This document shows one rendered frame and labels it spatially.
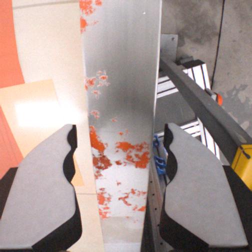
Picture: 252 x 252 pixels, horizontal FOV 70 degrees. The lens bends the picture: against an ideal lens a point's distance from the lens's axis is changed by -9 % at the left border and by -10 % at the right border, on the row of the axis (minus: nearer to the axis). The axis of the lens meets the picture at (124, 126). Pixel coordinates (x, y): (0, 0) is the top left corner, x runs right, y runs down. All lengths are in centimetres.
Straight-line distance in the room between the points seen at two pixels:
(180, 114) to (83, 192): 87
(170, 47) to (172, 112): 35
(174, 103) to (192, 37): 39
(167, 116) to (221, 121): 66
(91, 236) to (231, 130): 27
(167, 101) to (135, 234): 83
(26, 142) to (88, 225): 13
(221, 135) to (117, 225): 25
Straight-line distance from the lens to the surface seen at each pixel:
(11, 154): 20
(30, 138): 18
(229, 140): 34
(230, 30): 124
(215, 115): 39
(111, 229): 19
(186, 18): 114
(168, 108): 100
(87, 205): 22
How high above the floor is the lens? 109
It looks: 60 degrees down
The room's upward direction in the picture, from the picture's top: 178 degrees clockwise
